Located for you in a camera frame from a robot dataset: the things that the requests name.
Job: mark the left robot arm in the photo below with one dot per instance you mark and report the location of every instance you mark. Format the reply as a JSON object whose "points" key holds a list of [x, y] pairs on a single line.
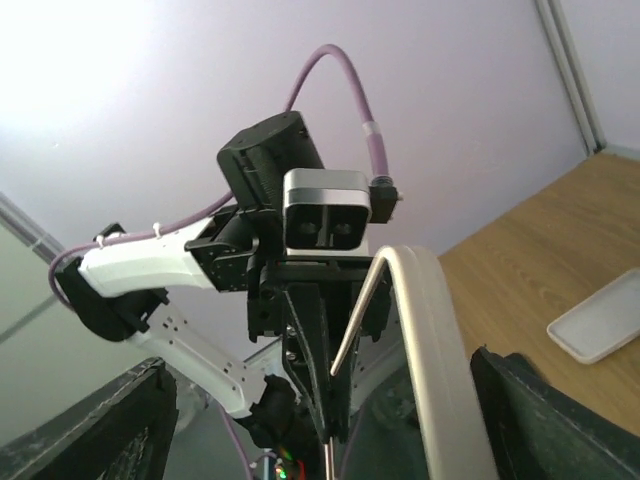
{"points": [[117, 285]]}

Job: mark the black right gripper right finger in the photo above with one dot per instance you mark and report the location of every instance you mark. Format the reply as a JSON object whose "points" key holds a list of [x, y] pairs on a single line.
{"points": [[538, 432]]}

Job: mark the cream cased phone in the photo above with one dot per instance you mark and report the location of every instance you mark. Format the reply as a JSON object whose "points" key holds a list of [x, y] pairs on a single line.
{"points": [[455, 440]]}

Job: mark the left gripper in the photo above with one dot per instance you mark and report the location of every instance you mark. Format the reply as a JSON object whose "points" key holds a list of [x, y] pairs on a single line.
{"points": [[310, 300]]}

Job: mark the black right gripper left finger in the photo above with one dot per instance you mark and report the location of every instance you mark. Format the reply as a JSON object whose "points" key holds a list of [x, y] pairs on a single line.
{"points": [[123, 430]]}

